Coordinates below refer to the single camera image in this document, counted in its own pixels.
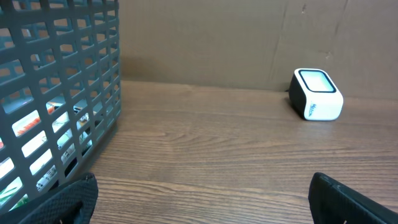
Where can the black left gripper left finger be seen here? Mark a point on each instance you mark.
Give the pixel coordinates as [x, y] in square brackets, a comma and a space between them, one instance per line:
[71, 202]

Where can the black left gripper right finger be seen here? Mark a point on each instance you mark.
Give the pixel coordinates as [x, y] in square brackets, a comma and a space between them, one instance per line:
[333, 202]

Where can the yellow snack packet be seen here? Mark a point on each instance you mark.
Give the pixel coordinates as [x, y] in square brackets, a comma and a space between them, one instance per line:
[24, 125]

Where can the white barcode scanner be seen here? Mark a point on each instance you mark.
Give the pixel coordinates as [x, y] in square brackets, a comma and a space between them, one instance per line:
[314, 95]

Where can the grey plastic shopping basket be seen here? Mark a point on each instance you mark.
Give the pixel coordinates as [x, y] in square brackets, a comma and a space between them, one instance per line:
[65, 52]

